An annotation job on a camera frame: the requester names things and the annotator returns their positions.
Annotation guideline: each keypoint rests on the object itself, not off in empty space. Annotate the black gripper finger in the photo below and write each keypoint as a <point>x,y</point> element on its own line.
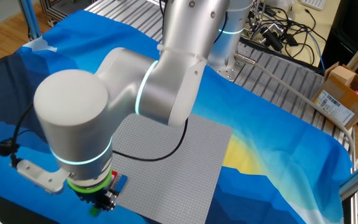
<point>106,205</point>
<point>113,192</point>

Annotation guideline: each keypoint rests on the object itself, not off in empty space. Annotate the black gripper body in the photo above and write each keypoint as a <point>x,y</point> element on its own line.
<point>95,197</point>

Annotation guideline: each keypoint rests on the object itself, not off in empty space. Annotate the blue Lego brick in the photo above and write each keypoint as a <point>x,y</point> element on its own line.
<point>121,183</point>

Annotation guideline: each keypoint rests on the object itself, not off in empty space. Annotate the light pink Lego brick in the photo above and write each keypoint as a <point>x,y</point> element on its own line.
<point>113,177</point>

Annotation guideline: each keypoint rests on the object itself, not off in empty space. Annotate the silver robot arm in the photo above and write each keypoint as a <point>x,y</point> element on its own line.
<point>79,124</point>

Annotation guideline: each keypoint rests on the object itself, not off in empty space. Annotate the grey Lego baseplate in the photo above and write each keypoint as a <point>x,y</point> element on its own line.
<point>172,186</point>

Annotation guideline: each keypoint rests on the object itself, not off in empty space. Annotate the blue mountain print tablecloth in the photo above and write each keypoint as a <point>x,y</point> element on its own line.
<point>275,140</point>

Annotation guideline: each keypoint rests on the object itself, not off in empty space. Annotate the open cardboard box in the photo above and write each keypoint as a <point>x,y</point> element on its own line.
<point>337,96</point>

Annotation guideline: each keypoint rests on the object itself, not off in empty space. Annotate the small tan carton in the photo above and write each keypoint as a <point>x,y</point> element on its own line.
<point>342,74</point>

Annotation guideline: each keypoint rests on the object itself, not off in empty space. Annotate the white keyboard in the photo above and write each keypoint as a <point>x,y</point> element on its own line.
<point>314,3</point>

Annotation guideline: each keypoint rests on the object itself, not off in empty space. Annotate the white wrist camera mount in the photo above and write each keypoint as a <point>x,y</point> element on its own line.
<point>42,175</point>

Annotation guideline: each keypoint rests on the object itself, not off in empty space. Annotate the blue grey frame post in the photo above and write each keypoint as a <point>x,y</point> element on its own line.
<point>31,18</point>

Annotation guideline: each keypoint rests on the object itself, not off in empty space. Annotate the black striped frame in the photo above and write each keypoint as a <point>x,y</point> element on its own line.
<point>57,9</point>

